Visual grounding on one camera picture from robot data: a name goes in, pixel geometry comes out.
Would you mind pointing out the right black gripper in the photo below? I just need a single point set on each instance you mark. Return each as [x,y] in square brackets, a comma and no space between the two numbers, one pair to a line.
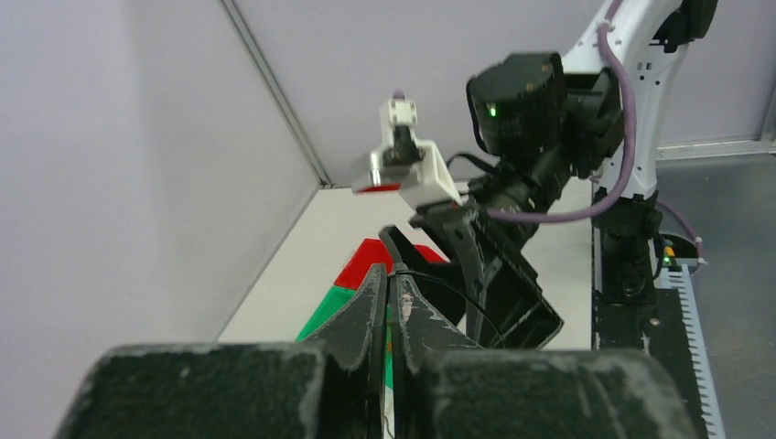
[509,309]

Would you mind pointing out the green plastic bin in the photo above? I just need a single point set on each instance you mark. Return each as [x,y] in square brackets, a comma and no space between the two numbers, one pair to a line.
[335,299]

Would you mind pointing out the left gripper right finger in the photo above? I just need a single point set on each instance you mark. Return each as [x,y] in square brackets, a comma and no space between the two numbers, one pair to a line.
[446,386]

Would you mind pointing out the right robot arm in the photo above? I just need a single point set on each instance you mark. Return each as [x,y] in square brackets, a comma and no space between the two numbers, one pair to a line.
[575,138]

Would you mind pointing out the aluminium frame rail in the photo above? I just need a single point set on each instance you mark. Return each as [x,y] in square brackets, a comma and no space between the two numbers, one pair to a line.
[261,63]

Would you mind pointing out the white slotted cable duct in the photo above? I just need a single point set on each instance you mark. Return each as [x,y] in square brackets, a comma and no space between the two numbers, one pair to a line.
[680,280]

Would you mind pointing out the red plastic bin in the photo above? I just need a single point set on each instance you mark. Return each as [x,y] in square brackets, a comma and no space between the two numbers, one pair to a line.
[369,252]

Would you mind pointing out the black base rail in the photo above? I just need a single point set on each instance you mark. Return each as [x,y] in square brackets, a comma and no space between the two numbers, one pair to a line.
[657,328]

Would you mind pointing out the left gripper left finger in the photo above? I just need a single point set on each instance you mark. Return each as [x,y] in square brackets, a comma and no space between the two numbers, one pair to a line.
[329,385]

